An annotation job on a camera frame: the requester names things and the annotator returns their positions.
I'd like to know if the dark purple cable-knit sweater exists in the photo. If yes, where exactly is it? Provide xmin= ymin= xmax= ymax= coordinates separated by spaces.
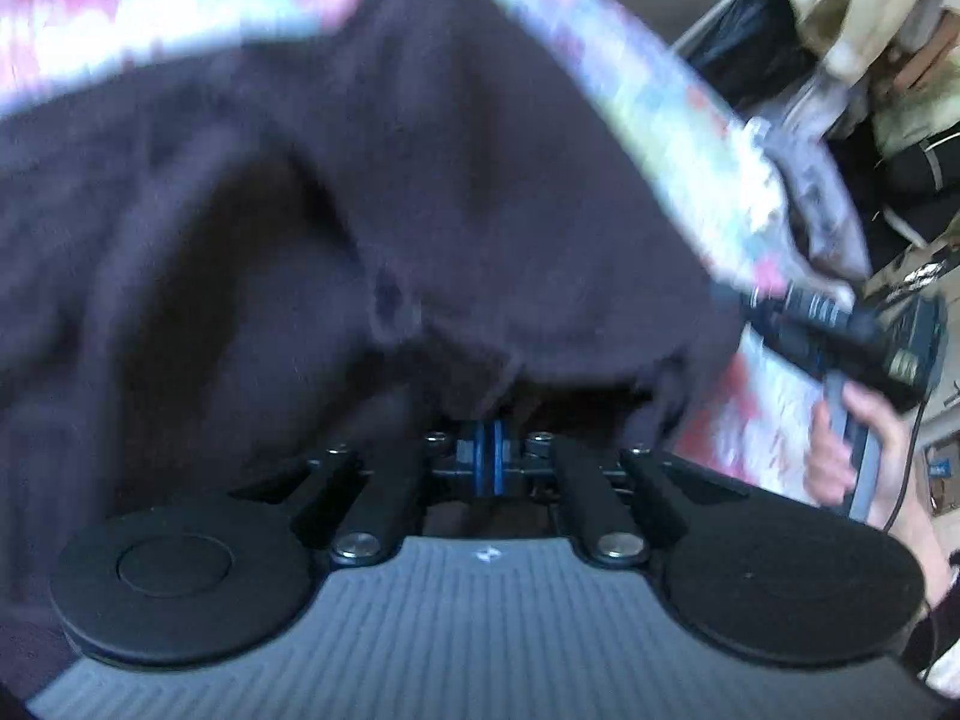
xmin=0 ymin=0 xmax=745 ymax=698

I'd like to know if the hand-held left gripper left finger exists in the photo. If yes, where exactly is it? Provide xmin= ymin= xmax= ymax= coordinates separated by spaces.
xmin=225 ymin=422 xmax=486 ymax=565

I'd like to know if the person's right hand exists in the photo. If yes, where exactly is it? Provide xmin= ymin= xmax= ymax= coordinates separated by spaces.
xmin=805 ymin=382 xmax=932 ymax=527

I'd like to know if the grey garment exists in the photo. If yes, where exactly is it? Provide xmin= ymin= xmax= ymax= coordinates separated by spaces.
xmin=742 ymin=116 xmax=872 ymax=280

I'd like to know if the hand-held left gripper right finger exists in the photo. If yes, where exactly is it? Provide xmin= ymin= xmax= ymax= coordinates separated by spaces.
xmin=487 ymin=422 xmax=752 ymax=569

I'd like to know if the row of hanging clothes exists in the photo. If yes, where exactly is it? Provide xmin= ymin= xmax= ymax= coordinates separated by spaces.
xmin=675 ymin=0 xmax=960 ymax=293

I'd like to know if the person's right forearm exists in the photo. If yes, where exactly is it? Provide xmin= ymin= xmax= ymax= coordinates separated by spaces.
xmin=874 ymin=491 xmax=960 ymax=691

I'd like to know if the black cable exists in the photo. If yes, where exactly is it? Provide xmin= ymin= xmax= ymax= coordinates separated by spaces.
xmin=885 ymin=386 xmax=928 ymax=530

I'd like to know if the floral quilt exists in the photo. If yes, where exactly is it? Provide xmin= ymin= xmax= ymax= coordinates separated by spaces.
xmin=0 ymin=0 xmax=852 ymax=500

